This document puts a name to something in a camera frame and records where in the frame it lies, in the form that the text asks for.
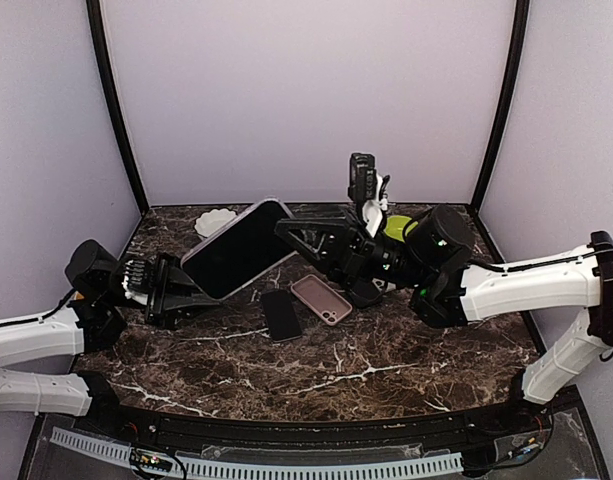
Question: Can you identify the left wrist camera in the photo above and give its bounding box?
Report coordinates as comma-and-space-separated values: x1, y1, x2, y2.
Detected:
121, 257, 154, 305

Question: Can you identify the small circuit board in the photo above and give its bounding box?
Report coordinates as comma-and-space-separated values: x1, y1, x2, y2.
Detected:
129, 448, 173, 473

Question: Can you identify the black front rail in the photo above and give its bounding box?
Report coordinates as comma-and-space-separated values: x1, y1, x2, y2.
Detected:
75, 399, 537, 454

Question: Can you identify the white slotted cable duct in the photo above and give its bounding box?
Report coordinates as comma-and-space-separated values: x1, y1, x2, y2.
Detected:
50, 427, 464, 480

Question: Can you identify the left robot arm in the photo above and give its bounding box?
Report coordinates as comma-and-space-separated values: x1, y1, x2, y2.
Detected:
0, 240, 219, 436

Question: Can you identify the right black frame post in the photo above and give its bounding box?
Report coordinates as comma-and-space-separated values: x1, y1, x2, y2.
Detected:
469, 0, 530, 216

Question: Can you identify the black frame post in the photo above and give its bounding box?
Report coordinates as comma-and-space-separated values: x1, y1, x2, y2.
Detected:
469, 0, 530, 216
85, 0, 150, 216

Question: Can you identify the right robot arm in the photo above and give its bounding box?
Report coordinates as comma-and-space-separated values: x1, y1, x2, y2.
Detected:
275, 205, 613, 434

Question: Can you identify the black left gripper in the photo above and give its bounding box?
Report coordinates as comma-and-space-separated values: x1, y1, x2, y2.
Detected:
103, 250, 225, 330

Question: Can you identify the green bowl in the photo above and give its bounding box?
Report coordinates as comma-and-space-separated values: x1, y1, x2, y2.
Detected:
383, 215, 418, 243

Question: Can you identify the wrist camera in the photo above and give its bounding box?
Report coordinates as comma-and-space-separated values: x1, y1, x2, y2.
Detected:
346, 152, 391, 239
121, 257, 154, 305

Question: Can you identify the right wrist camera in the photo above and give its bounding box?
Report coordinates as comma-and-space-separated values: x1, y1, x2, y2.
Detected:
346, 152, 391, 239

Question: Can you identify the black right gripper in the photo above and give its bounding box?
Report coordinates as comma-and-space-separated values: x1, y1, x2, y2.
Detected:
272, 206, 430, 291

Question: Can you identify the white scalloped bowl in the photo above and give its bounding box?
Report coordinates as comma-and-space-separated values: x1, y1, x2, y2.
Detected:
194, 208, 237, 239

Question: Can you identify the pink phone case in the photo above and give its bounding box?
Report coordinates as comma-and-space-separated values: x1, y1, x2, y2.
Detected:
290, 274, 353, 326

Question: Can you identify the left black frame post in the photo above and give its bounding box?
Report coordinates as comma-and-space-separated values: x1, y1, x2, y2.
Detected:
85, 0, 150, 216

